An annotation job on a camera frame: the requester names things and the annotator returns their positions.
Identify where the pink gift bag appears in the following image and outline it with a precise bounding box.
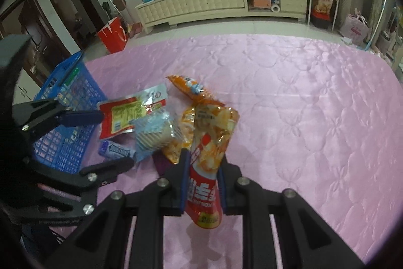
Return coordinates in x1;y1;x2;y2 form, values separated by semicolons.
339;9;370;47

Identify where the red snack packet clear end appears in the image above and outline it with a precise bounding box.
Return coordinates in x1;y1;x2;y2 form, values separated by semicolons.
97;83;168;141

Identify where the orange chips snack packet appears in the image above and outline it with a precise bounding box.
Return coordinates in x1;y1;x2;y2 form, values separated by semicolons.
164;105;196;164

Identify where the blue plastic basket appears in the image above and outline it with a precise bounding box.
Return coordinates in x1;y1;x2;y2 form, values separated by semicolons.
33;51;108;175

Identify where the cream tv cabinet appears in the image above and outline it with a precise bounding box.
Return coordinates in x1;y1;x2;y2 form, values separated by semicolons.
135;0;307;35

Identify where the long orange snack packet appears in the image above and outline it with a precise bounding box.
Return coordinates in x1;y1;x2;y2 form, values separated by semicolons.
166;75;225;106

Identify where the light blue clear cracker packet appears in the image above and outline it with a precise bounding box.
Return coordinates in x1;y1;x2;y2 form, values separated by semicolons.
134;108;184;162

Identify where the orange red chips packet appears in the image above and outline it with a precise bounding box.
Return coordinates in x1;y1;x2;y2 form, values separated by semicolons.
184;99;240;230

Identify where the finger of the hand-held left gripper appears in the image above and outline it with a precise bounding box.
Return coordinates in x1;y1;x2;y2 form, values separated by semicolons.
25;157;135;216
13;99;104;139

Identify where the purple blue candy bar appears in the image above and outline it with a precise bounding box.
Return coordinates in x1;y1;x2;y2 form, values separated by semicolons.
99;140;137;162

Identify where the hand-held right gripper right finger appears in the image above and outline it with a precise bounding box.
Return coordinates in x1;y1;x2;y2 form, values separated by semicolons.
218;159;366;269

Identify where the dark wooden door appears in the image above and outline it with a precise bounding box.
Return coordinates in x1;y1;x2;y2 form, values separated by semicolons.
42;0;95;58

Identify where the red paper bag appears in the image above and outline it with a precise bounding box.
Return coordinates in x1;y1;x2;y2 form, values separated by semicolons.
97;17;128;53

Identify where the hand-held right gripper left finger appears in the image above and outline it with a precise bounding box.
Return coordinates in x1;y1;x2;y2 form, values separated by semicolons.
44;149;190;269

